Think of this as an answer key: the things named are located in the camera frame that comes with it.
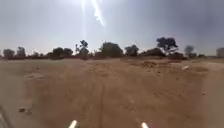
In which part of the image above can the brown bare dirt ground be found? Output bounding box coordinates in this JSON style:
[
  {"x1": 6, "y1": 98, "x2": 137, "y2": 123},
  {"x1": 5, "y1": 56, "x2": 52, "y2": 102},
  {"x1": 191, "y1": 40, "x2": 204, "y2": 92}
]
[{"x1": 0, "y1": 57, "x2": 224, "y2": 128}]

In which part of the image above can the robot's own part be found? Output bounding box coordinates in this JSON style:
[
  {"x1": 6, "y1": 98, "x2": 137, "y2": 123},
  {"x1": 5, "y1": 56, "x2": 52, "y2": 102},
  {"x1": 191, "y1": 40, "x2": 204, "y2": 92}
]
[
  {"x1": 68, "y1": 119, "x2": 79, "y2": 128},
  {"x1": 140, "y1": 121, "x2": 150, "y2": 128}
]

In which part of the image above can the row of trees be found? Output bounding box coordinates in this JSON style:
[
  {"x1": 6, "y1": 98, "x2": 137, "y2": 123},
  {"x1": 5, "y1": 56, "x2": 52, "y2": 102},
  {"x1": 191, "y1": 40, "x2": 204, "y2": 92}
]
[{"x1": 0, "y1": 36, "x2": 208, "y2": 61}]

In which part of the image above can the building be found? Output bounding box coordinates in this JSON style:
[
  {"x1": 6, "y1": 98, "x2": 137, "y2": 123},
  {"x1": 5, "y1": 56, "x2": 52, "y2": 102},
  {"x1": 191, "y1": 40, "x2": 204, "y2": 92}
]
[{"x1": 215, "y1": 47, "x2": 224, "y2": 59}]

